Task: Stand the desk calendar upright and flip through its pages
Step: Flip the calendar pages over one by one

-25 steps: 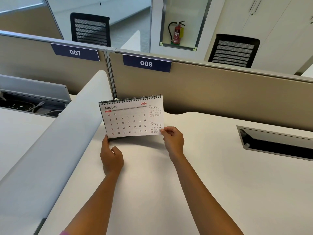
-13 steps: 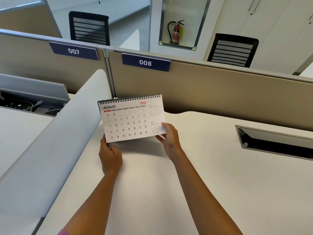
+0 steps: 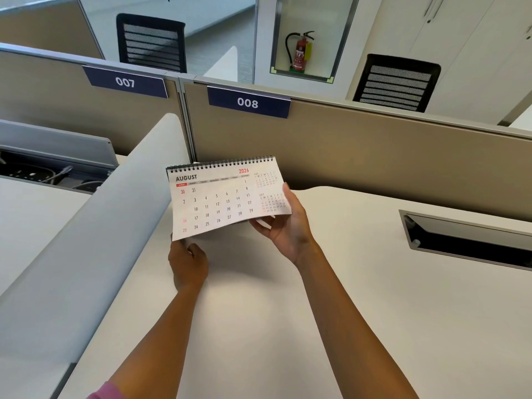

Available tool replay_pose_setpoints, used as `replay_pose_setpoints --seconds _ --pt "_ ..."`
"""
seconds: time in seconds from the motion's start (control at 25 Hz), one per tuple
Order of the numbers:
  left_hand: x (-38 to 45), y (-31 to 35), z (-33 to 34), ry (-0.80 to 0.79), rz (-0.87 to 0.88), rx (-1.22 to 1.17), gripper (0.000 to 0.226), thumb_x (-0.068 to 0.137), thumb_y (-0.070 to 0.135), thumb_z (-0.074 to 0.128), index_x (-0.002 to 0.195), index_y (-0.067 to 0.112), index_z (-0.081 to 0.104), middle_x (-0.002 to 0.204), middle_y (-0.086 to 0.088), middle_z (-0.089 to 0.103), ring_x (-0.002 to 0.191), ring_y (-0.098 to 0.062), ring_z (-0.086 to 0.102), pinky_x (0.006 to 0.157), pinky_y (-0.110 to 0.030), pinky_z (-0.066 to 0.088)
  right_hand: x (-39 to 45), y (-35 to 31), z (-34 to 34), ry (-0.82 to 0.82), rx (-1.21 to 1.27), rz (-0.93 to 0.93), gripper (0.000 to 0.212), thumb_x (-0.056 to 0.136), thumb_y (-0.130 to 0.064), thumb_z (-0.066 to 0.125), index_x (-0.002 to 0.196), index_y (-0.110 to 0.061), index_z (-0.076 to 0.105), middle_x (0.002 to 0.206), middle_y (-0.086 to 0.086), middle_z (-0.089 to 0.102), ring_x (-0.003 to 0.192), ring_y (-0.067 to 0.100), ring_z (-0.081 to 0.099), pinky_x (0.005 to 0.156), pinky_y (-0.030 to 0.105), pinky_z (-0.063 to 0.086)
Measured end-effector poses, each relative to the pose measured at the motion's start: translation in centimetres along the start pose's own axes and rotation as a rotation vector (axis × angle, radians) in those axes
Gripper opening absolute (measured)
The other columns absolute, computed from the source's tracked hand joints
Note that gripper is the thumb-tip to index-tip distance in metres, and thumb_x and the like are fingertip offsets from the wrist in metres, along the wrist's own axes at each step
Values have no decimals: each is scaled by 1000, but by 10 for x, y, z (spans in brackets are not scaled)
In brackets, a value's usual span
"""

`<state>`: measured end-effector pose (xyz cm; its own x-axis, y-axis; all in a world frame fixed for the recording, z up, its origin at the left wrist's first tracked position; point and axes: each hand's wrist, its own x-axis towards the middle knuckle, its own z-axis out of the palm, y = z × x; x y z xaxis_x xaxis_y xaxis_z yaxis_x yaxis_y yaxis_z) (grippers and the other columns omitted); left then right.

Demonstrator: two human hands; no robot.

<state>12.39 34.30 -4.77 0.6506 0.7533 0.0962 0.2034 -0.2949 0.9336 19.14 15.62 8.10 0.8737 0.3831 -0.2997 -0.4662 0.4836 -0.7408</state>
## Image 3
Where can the person's right hand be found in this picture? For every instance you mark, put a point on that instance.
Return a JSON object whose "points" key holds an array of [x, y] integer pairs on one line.
{"points": [[289, 232]]}

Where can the person's left hand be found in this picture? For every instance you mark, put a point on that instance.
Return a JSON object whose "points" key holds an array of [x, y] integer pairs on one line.
{"points": [[189, 265]]}

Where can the person's right thumb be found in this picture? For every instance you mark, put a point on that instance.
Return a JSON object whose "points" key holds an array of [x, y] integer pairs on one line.
{"points": [[287, 196]]}

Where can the person's left thumb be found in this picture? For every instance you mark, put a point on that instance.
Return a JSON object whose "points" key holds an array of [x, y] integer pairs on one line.
{"points": [[197, 251]]}

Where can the white spiral desk calendar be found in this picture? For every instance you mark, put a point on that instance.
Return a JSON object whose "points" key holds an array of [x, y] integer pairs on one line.
{"points": [[226, 199]]}

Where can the person's right forearm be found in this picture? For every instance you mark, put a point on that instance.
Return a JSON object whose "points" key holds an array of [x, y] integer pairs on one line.
{"points": [[353, 328]]}

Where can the person's left forearm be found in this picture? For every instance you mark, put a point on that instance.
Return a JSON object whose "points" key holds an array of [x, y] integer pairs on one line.
{"points": [[153, 349]]}

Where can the beige cubicle partition panel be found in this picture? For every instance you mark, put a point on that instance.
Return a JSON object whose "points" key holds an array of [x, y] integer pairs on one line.
{"points": [[79, 97], [365, 149]]}

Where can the dark blue desk number sign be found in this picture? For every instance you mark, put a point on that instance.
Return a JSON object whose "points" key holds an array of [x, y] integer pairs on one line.
{"points": [[124, 82], [248, 102]]}

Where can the grey curved desk divider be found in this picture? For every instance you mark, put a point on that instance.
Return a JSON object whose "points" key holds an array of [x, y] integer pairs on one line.
{"points": [[79, 253]]}

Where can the red fire extinguisher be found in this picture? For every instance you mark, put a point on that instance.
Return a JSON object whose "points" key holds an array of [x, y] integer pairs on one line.
{"points": [[300, 51]]}

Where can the black mesh office chair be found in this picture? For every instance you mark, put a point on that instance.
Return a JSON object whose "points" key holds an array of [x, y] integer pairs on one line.
{"points": [[151, 43], [397, 83]]}

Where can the glass fire extinguisher niche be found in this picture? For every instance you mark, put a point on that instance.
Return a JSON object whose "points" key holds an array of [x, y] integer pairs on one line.
{"points": [[314, 35]]}

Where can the pink sleeve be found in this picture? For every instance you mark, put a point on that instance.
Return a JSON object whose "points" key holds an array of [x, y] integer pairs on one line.
{"points": [[109, 391]]}

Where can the white cabinet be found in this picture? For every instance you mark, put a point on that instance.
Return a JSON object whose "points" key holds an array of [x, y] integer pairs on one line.
{"points": [[449, 49]]}

